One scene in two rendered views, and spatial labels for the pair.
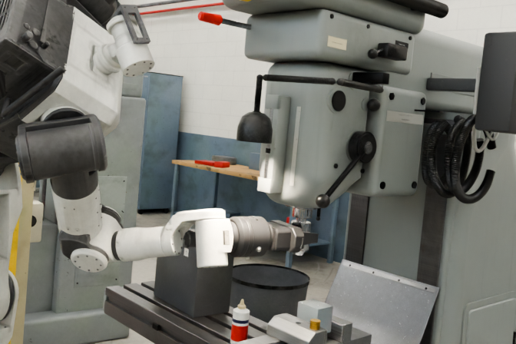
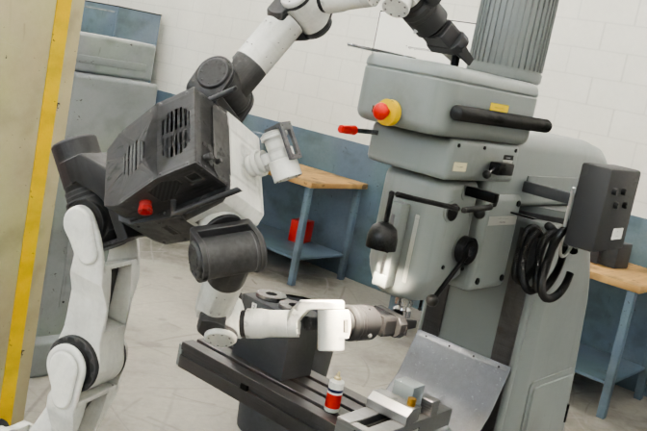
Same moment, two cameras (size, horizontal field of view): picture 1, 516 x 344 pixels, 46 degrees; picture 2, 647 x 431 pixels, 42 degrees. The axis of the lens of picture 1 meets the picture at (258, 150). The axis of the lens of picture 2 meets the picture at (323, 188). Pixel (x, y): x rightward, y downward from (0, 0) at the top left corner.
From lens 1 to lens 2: 87 cm
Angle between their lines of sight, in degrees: 10
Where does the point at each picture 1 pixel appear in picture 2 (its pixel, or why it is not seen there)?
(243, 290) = not seen: hidden behind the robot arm
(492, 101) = (582, 223)
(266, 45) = (393, 155)
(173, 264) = not seen: hidden behind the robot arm
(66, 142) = (237, 251)
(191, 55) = not seen: outside the picture
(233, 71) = (231, 18)
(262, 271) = not seen: hidden behind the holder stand
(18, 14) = (198, 135)
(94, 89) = (248, 194)
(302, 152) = (417, 255)
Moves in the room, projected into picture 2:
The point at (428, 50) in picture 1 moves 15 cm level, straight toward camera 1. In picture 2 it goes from (528, 156) to (533, 162)
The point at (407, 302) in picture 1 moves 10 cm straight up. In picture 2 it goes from (479, 377) to (487, 343)
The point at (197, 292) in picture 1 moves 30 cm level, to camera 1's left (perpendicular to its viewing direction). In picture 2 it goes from (287, 357) to (179, 342)
